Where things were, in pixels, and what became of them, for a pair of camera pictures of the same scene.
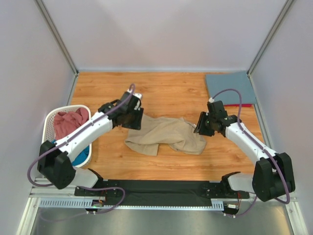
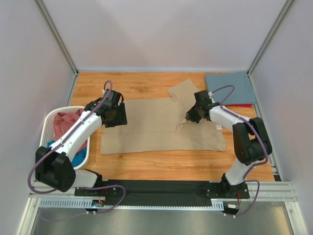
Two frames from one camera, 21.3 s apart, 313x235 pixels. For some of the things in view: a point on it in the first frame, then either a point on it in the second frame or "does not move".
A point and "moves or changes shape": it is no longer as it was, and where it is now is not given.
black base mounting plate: x=161 y=192 does not move
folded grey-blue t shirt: x=216 y=83 does not move
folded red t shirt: x=243 y=105 does not move
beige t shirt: x=182 y=135 moves or changes shape
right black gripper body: x=202 y=124 to x=194 y=114
